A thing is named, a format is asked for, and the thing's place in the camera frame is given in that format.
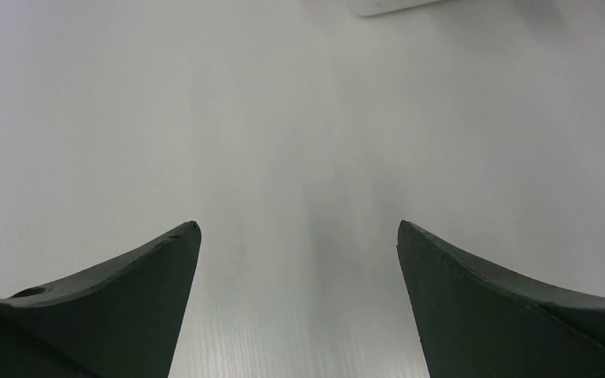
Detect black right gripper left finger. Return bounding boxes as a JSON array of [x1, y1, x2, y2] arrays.
[[0, 221, 202, 377]]

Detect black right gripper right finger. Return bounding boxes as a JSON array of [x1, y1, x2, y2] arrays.
[[397, 220, 605, 377]]

